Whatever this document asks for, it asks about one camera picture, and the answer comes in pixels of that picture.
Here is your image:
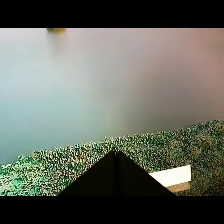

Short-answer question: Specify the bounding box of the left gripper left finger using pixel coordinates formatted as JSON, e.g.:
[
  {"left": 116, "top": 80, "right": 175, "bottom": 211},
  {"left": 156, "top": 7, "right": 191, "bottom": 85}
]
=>
[{"left": 58, "top": 149, "right": 116, "bottom": 197}]

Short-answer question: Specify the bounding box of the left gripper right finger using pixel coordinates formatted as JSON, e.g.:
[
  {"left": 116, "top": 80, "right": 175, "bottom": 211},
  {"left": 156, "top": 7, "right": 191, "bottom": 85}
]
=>
[{"left": 114, "top": 149, "right": 176, "bottom": 197}]

